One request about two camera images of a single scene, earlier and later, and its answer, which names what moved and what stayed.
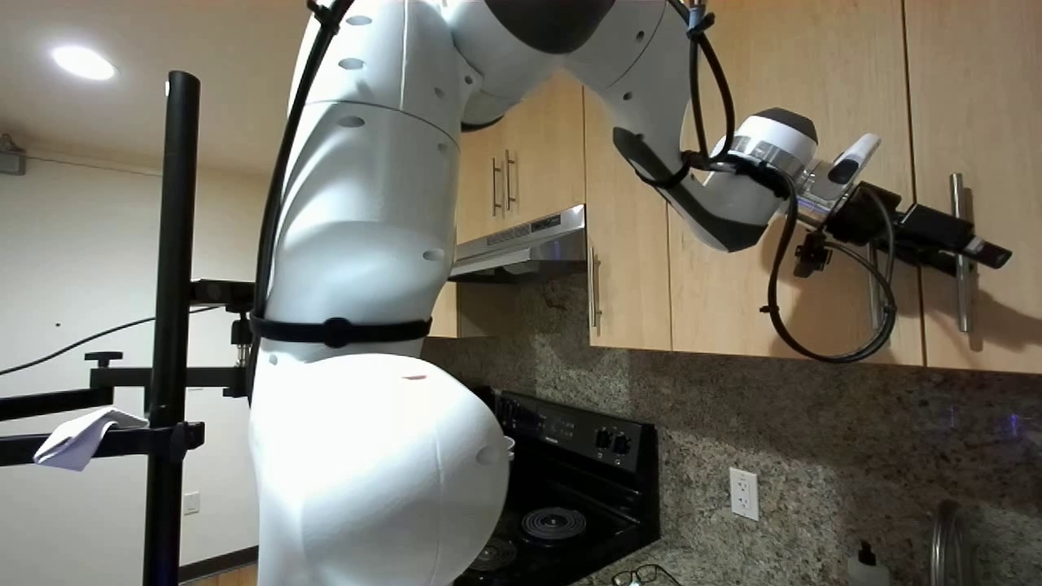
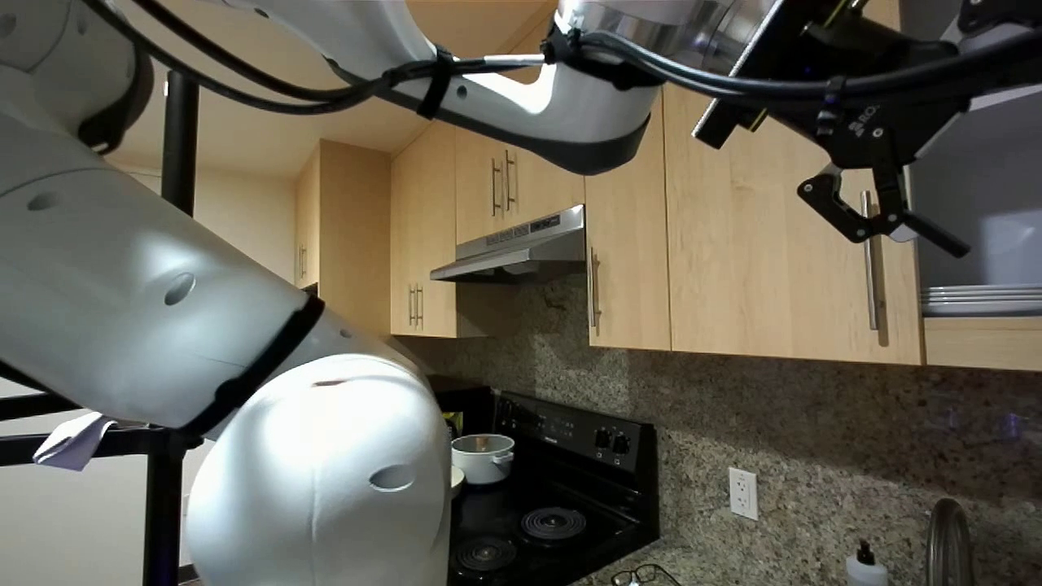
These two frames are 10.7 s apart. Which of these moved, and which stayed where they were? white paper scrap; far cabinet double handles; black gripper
Moved: black gripper
Stayed: white paper scrap; far cabinet double handles
